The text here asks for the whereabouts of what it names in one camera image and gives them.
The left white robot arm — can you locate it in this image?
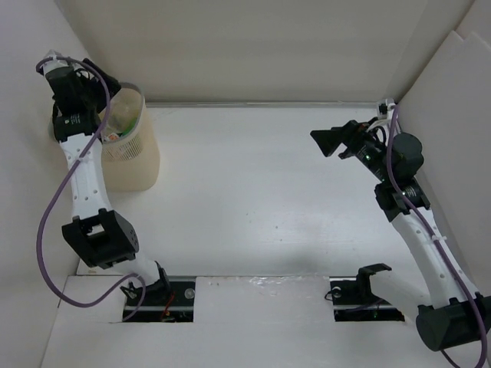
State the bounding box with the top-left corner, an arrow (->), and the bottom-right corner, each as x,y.
36,54 -> 172,304

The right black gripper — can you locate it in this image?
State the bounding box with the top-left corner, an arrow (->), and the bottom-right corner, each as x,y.
310,117 -> 394,183

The orange blue label clear bottle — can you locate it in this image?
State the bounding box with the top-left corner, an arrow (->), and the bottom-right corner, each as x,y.
101,128 -> 121,143

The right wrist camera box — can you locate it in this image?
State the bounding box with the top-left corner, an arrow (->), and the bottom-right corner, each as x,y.
377,98 -> 397,121

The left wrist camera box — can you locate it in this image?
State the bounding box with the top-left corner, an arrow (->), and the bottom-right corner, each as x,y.
35,50 -> 70,76

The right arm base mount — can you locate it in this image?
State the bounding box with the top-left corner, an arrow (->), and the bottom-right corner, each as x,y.
325,263 -> 405,322

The black cap small bottle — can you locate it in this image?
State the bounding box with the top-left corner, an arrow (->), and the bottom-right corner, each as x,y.
111,96 -> 134,130

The beige bin with grey rim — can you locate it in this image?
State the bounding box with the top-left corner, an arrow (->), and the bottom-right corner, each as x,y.
101,82 -> 160,192

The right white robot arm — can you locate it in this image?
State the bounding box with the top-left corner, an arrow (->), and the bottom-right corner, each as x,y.
310,120 -> 490,351

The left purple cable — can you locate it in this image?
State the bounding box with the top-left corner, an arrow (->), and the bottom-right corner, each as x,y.
35,55 -> 147,308

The aluminium frame rail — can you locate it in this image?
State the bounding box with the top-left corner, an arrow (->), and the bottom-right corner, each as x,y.
145,100 -> 473,307

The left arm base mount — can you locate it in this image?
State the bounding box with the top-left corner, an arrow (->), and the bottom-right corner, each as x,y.
120,277 -> 196,323

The green soda bottle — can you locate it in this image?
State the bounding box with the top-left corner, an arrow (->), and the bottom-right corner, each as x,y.
119,118 -> 137,136

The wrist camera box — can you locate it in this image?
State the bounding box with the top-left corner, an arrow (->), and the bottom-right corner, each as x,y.
35,50 -> 70,76
377,98 -> 397,121

